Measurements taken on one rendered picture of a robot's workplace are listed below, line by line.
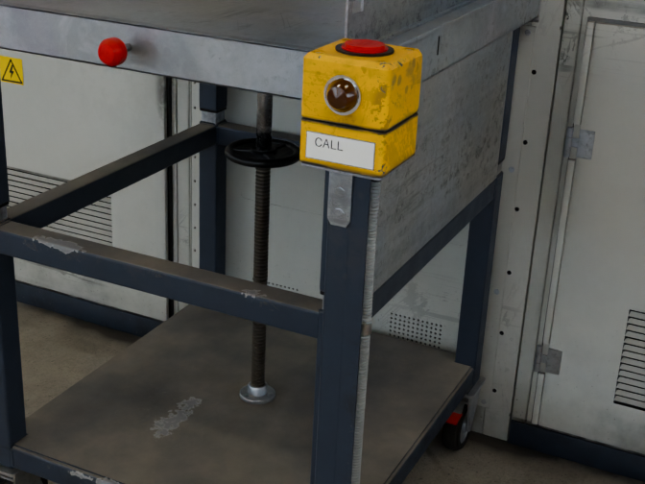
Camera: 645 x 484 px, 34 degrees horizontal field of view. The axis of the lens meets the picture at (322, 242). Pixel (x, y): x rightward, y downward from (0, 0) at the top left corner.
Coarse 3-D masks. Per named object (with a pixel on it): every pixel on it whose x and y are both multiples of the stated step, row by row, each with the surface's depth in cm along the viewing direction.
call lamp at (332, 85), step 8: (328, 80) 88; (336, 80) 87; (344, 80) 87; (352, 80) 87; (328, 88) 87; (336, 88) 86; (344, 88) 86; (352, 88) 87; (328, 96) 87; (336, 96) 87; (344, 96) 86; (352, 96) 87; (360, 96) 87; (328, 104) 88; (336, 104) 87; (344, 104) 87; (352, 104) 87; (360, 104) 87; (336, 112) 88; (344, 112) 88; (352, 112) 88
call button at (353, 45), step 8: (352, 40) 90; (360, 40) 91; (368, 40) 91; (376, 40) 91; (344, 48) 89; (352, 48) 89; (360, 48) 88; (368, 48) 88; (376, 48) 88; (384, 48) 89
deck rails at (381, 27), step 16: (352, 0) 111; (368, 0) 114; (384, 0) 118; (400, 0) 123; (416, 0) 127; (432, 0) 133; (448, 0) 138; (464, 0) 144; (352, 16) 111; (368, 16) 115; (384, 16) 119; (400, 16) 124; (416, 16) 128; (432, 16) 133; (352, 32) 112; (368, 32) 116; (384, 32) 120; (400, 32) 124
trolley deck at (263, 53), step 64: (0, 0) 132; (64, 0) 134; (128, 0) 136; (192, 0) 138; (256, 0) 140; (320, 0) 142; (512, 0) 154; (128, 64) 125; (192, 64) 121; (256, 64) 117; (448, 64) 133
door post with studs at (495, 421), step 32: (544, 0) 168; (544, 32) 170; (544, 64) 172; (544, 96) 174; (544, 128) 175; (512, 256) 186; (512, 288) 188; (512, 320) 190; (512, 352) 192; (512, 384) 194
